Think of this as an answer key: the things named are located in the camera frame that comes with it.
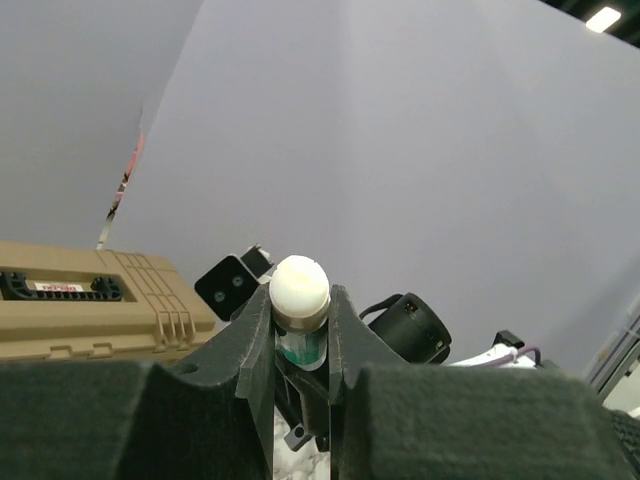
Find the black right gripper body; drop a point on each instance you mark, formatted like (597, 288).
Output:
(302, 399)

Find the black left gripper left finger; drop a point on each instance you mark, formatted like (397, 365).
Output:
(208, 416)

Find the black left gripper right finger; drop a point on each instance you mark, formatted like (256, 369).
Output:
(394, 420)

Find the green white glue stick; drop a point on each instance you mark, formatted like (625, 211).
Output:
(299, 292)

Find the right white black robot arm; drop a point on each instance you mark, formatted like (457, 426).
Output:
(409, 327)

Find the tan plastic tool case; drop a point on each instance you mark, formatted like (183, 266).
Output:
(73, 304)

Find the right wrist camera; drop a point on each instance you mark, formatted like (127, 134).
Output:
(231, 283)

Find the red patterned strip at wall gap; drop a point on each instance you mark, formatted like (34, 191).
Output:
(120, 191)

